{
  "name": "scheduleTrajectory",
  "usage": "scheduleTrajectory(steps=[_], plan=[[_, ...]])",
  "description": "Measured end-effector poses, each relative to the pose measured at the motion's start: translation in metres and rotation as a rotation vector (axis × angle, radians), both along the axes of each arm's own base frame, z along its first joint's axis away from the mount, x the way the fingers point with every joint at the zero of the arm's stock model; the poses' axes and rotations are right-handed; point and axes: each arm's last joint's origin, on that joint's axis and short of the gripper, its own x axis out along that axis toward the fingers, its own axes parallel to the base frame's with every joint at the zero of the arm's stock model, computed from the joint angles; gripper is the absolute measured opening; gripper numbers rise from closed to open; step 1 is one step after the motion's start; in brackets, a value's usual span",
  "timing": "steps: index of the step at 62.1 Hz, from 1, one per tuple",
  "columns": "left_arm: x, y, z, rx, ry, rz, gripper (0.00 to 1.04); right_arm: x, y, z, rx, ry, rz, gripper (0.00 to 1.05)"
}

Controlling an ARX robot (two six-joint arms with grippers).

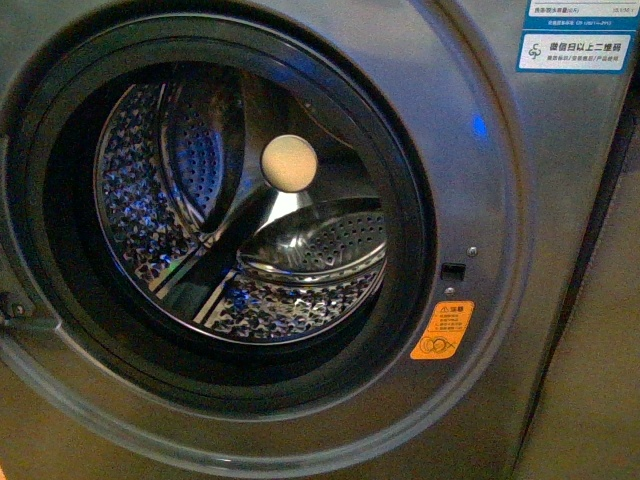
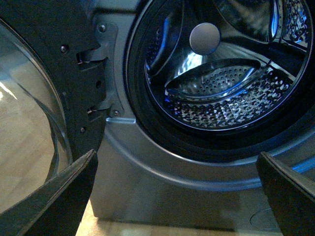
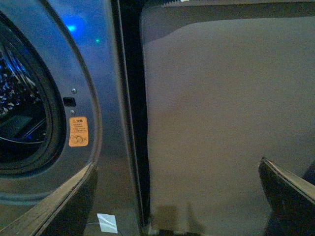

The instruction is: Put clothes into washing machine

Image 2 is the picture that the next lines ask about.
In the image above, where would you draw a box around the washing machine glass door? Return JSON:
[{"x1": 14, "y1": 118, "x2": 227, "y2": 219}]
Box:
[{"x1": 0, "y1": 0, "x2": 106, "y2": 213}]

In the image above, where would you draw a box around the grey front-load washing machine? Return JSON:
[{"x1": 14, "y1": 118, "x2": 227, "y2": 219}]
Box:
[{"x1": 91, "y1": 0, "x2": 315, "y2": 232}]

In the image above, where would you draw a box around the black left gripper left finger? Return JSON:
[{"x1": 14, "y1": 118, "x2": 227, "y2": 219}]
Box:
[{"x1": 0, "y1": 149, "x2": 98, "y2": 236}]

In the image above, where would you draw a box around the stainless steel perforated drum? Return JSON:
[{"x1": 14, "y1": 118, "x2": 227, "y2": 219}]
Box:
[{"x1": 144, "y1": 0, "x2": 312, "y2": 131}]

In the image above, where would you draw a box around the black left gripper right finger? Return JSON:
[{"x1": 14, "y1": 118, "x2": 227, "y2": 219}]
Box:
[{"x1": 256, "y1": 152, "x2": 315, "y2": 236}]

